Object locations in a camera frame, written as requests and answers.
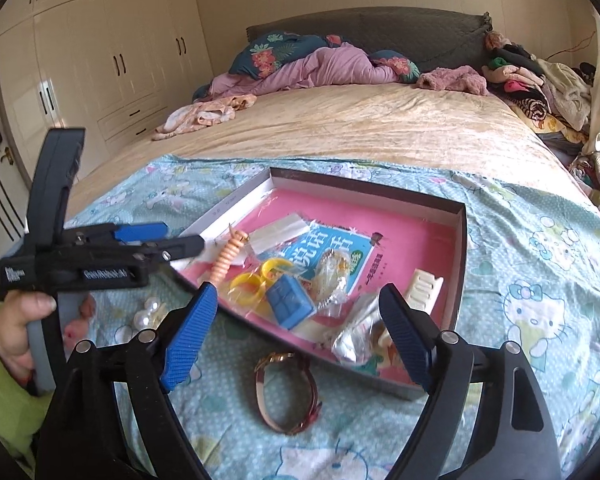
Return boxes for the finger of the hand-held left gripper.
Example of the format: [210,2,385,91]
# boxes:
[62,222,169,247]
[130,235,205,263]

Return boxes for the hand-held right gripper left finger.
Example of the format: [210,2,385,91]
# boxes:
[35,281,218,480]

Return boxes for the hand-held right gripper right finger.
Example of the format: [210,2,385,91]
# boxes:
[378,282,563,480]

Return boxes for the orange spiral hair tie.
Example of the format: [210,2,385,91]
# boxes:
[212,230,251,282]

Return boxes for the pearl hair clip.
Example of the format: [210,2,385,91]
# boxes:
[132,296,168,333]

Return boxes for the dark cardboard box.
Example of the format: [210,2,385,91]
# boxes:
[172,167,468,401]

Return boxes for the bagged yellow hoop earrings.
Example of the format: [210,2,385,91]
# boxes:
[227,257,293,318]

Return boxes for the clear plastic packet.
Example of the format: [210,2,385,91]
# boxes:
[247,212,306,256]

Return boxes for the blue square hair clip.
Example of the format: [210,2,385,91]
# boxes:
[265,276,315,331]

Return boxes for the person's left hand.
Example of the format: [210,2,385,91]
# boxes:
[0,292,58,386]

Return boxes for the cream hair claw clip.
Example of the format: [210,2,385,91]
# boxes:
[404,268,445,317]

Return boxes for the white door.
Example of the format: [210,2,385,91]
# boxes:
[0,35,31,271]

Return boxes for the cream pink garment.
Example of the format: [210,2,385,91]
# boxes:
[152,94,258,142]

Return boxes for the teal cartoon print blanket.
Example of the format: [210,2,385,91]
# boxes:
[62,152,600,480]

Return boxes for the cream wardrobe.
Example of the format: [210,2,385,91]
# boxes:
[0,0,216,176]

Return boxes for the dark floral pillow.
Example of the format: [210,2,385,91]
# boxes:
[230,32,421,83]

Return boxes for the beige bed sheet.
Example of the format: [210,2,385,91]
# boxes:
[65,80,571,211]

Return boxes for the pink quilt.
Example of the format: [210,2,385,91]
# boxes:
[195,42,401,101]

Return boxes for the pink fluffy garment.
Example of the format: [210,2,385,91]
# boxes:
[415,65,491,97]

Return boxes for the pile of clothes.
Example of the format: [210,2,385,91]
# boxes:
[482,32,600,211]

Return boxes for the grey padded headboard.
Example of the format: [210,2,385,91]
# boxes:
[245,7,493,73]

